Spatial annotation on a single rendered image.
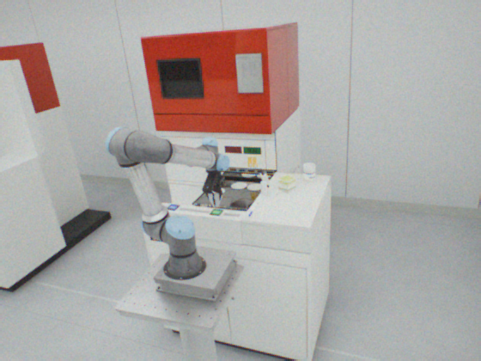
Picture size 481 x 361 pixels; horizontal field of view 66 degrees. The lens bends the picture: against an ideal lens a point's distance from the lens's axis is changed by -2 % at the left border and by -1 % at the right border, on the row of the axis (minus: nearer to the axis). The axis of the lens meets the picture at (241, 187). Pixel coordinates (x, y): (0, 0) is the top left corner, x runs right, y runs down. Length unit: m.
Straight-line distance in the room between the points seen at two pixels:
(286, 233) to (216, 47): 1.12
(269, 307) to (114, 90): 3.35
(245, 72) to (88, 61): 2.94
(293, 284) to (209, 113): 1.13
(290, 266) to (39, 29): 4.27
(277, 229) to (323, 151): 2.14
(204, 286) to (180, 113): 1.25
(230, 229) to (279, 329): 0.66
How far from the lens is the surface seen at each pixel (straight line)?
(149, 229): 1.68
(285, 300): 2.07
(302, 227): 1.78
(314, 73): 3.70
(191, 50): 2.35
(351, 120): 3.75
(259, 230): 1.86
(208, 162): 1.60
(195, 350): 1.94
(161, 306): 1.65
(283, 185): 2.11
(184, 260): 1.63
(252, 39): 2.19
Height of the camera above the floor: 1.88
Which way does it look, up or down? 24 degrees down
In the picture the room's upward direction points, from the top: 5 degrees counter-clockwise
